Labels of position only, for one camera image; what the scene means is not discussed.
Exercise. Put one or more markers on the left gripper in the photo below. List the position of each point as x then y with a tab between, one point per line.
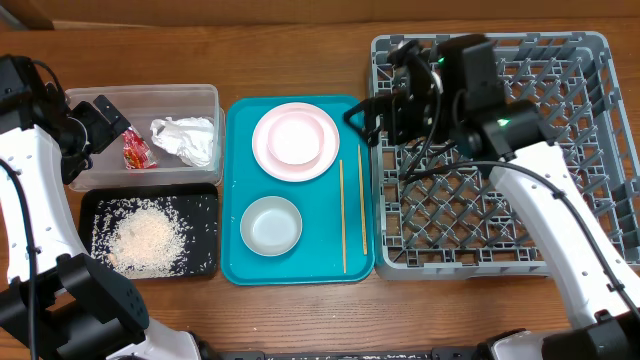
84	112

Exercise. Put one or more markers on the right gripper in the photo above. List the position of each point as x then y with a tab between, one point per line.
390	111

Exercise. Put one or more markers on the red snack wrapper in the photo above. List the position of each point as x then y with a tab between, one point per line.
136	152

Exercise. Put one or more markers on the white napkin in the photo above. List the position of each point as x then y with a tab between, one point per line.
191	139

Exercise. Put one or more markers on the white rice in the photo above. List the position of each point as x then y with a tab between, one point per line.
145	240

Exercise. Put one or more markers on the grey bowl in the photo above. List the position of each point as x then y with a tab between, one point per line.
271	226

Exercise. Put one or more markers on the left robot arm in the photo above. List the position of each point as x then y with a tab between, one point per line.
60	302

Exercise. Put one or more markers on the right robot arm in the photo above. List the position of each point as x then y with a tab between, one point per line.
453	115

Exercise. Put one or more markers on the right wooden chopstick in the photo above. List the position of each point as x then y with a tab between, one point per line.
362	201

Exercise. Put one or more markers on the wooden chopstick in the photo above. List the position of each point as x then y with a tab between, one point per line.
343	216
362	201

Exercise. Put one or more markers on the clear plastic bin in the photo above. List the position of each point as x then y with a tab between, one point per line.
141	105

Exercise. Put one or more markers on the small pink plate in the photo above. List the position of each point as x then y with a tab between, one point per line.
294	138

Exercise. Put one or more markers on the large pink plate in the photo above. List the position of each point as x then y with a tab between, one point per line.
297	173

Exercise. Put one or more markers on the grey dish rack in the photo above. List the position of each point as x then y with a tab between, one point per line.
437	218

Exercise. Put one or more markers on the black plastic tray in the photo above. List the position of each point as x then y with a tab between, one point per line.
205	230

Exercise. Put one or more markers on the teal serving tray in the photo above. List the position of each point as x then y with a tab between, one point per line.
317	257

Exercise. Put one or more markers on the left wooden chopstick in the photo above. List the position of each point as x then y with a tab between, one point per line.
343	216

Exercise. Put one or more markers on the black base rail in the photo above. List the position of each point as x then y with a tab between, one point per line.
438	353

